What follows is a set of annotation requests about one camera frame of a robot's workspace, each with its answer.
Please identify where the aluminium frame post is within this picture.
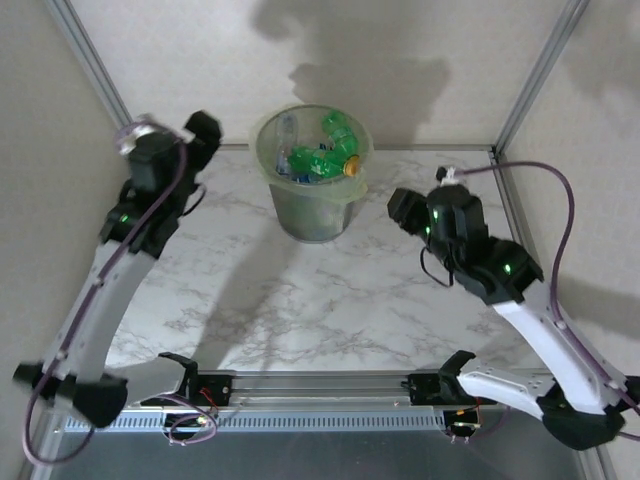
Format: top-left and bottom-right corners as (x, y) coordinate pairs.
(42, 0), (151, 160)
(492, 0), (594, 159)
(18, 427), (64, 480)
(568, 405), (619, 480)

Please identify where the thin black left wrist cable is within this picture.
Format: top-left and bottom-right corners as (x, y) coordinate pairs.
(187, 182), (207, 214)

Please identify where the translucent green bucket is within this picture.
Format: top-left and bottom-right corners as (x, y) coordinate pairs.
(254, 103), (375, 245)

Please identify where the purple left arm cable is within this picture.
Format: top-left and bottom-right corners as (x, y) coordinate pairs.
(22, 122), (221, 466)

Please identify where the small lit circuit board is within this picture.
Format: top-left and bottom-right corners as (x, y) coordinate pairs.
(446, 409), (482, 435)
(164, 413), (211, 432)

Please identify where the green bottle with paper label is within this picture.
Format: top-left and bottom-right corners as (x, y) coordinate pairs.
(321, 111), (362, 157)

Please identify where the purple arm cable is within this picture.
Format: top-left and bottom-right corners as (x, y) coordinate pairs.
(452, 160), (640, 444)
(22, 122), (221, 466)

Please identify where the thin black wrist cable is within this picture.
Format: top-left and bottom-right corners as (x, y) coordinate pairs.
(419, 247), (454, 289)
(187, 182), (207, 214)

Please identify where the aluminium front mounting rail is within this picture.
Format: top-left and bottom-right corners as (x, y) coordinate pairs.
(47, 368), (586, 412)

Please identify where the grey metal lower panel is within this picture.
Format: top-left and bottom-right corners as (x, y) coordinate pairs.
(29, 429), (601, 480)

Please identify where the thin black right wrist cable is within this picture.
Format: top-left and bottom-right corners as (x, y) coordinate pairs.
(419, 247), (454, 289)

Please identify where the green bottle yellow cap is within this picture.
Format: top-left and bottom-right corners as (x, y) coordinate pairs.
(288, 143), (363, 180)

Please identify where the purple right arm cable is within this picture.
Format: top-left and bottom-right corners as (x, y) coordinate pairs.
(452, 160), (640, 444)

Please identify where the grey slotted cable duct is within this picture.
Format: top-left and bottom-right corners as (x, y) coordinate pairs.
(67, 412), (446, 432)

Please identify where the clear bottle pink label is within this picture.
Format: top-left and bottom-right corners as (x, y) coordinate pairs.
(273, 112), (300, 177)

